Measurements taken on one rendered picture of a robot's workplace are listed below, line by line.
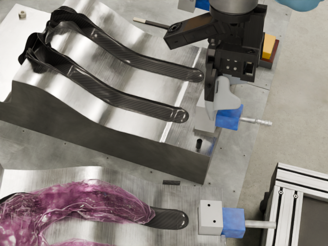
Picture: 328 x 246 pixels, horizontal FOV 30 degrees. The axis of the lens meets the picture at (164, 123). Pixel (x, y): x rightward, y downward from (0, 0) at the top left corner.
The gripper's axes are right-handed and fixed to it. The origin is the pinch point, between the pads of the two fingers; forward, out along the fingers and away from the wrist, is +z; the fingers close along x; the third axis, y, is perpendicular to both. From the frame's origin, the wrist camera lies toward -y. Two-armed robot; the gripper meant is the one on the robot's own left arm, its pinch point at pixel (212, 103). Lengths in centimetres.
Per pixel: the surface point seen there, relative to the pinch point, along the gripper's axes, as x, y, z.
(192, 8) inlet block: 26.3, -11.0, -2.3
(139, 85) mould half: 5.1, -15.3, 3.3
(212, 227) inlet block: -18.8, 5.2, 10.1
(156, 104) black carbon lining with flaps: 1.8, -10.9, 4.4
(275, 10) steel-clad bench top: 49.0, 4.0, 8.4
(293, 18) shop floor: 158, 2, 74
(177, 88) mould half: 6.9, -8.4, 3.7
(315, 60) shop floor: 136, 15, 79
